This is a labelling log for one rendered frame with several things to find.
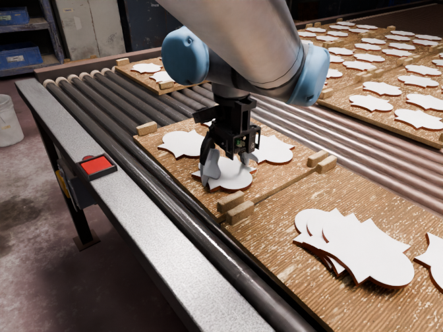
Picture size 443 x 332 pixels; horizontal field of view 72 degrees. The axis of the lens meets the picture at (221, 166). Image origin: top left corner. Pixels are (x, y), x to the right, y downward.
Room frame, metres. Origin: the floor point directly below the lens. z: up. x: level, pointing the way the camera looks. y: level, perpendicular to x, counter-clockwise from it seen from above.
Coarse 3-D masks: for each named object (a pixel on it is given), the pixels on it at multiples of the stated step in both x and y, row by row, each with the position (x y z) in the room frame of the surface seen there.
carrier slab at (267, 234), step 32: (288, 192) 0.51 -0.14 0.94; (320, 192) 0.51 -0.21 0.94; (352, 192) 0.51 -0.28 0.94; (384, 192) 0.51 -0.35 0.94; (224, 224) 0.42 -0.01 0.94; (256, 224) 0.42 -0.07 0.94; (288, 224) 0.42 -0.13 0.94; (384, 224) 0.42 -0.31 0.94; (416, 224) 0.42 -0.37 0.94; (256, 256) 0.34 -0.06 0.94; (288, 256) 0.34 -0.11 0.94; (416, 256) 0.34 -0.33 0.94; (288, 288) 0.28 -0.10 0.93; (320, 288) 0.28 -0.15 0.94; (352, 288) 0.28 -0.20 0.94; (384, 288) 0.28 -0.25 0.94; (416, 288) 0.28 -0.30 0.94; (320, 320) 0.23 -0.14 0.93; (352, 320) 0.23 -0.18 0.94; (384, 320) 0.23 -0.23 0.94; (416, 320) 0.23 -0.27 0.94
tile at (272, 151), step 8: (256, 136) 0.74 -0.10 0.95; (264, 136) 0.74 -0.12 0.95; (272, 136) 0.74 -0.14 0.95; (264, 144) 0.70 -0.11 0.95; (272, 144) 0.70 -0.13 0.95; (280, 144) 0.70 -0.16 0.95; (288, 144) 0.70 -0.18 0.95; (256, 152) 0.66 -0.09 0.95; (264, 152) 0.66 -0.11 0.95; (272, 152) 0.66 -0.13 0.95; (280, 152) 0.66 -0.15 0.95; (288, 152) 0.66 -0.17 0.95; (264, 160) 0.63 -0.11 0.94; (272, 160) 0.62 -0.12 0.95; (280, 160) 0.62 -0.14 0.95; (288, 160) 0.62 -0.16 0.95
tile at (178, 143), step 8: (168, 136) 0.74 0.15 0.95; (176, 136) 0.74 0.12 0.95; (184, 136) 0.74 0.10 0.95; (192, 136) 0.74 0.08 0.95; (200, 136) 0.74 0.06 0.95; (168, 144) 0.70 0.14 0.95; (176, 144) 0.70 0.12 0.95; (184, 144) 0.70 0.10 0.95; (192, 144) 0.70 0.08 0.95; (200, 144) 0.70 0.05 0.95; (176, 152) 0.66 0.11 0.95; (184, 152) 0.66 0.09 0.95; (192, 152) 0.66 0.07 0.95; (176, 160) 0.64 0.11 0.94
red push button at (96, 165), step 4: (92, 160) 0.65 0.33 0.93; (96, 160) 0.65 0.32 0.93; (100, 160) 0.65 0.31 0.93; (104, 160) 0.65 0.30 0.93; (80, 164) 0.63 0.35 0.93; (84, 164) 0.63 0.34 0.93; (88, 164) 0.63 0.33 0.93; (92, 164) 0.63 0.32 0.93; (96, 164) 0.63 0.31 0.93; (100, 164) 0.63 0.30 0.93; (104, 164) 0.63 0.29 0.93; (108, 164) 0.63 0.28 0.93; (84, 168) 0.61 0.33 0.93; (88, 168) 0.61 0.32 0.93; (92, 168) 0.61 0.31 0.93; (96, 168) 0.61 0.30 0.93; (100, 168) 0.61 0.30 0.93; (104, 168) 0.61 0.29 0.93; (88, 172) 0.60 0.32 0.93; (92, 172) 0.60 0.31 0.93
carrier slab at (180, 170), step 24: (192, 120) 0.86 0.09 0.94; (144, 144) 0.72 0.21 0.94; (216, 144) 0.72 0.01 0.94; (168, 168) 0.60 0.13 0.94; (192, 168) 0.60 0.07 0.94; (264, 168) 0.60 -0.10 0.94; (288, 168) 0.60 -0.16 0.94; (312, 168) 0.60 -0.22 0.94; (192, 192) 0.51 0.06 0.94; (216, 192) 0.51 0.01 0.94; (264, 192) 0.51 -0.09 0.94; (216, 216) 0.44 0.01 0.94
